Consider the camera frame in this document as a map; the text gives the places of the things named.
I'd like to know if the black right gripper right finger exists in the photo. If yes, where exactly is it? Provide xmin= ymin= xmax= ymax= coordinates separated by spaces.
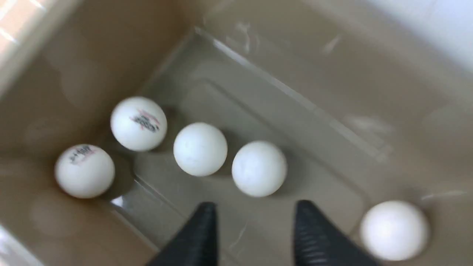
xmin=294 ymin=200 xmax=380 ymax=266

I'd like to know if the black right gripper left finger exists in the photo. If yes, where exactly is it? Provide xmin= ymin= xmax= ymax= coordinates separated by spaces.
xmin=146 ymin=202 xmax=218 ymax=266

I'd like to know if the plain white ball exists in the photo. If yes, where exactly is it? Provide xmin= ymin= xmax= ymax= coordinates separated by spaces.
xmin=360 ymin=200 xmax=431 ymax=261
xmin=231 ymin=141 xmax=288 ymax=198

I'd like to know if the white ball with logo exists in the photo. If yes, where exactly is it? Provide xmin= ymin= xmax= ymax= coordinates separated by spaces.
xmin=110 ymin=96 xmax=168 ymax=152

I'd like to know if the olive green plastic bin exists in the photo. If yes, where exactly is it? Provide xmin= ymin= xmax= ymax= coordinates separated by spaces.
xmin=1 ymin=0 xmax=472 ymax=266

